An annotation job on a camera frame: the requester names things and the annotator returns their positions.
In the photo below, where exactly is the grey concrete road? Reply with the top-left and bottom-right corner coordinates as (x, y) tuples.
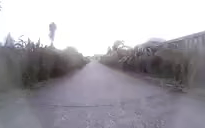
(0, 60), (205, 128)

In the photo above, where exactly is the tall thin tree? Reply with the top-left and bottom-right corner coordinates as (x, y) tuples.
(48, 21), (58, 48)

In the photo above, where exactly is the long overgrown fence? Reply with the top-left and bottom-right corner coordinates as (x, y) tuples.
(0, 46), (90, 98)

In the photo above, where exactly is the grass verge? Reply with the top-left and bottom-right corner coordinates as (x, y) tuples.
(103, 63), (205, 103)

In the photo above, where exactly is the long grey building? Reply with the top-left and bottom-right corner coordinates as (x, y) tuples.
(135, 28), (205, 59)

